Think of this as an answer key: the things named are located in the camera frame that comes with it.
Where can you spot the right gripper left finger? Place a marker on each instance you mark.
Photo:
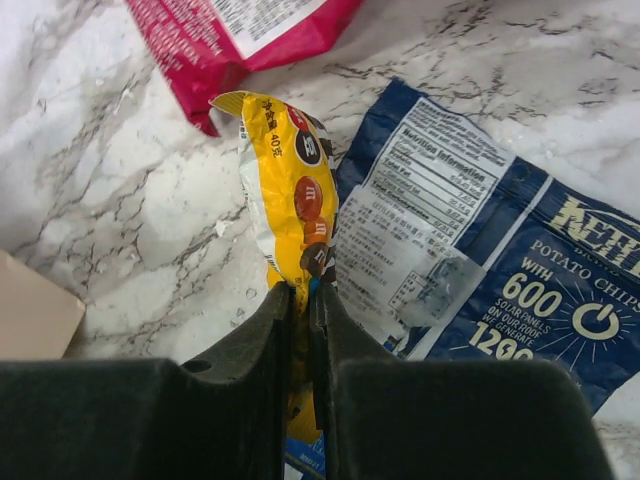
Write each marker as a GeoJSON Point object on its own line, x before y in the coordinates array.
{"type": "Point", "coordinates": [219, 415]}

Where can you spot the blue Kettle chips bag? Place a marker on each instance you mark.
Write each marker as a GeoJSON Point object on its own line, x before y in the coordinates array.
{"type": "Point", "coordinates": [454, 249]}

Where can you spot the pink snack bag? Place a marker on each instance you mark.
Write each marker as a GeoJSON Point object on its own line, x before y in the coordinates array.
{"type": "Point", "coordinates": [205, 48]}

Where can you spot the blue checkered paper bag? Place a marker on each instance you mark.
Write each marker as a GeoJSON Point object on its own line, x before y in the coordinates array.
{"type": "Point", "coordinates": [38, 318]}

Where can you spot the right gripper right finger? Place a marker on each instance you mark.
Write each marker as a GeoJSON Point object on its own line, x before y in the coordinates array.
{"type": "Point", "coordinates": [386, 418]}

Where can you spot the yellow M&M candy pack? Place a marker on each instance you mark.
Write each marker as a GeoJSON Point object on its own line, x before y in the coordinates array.
{"type": "Point", "coordinates": [287, 170]}

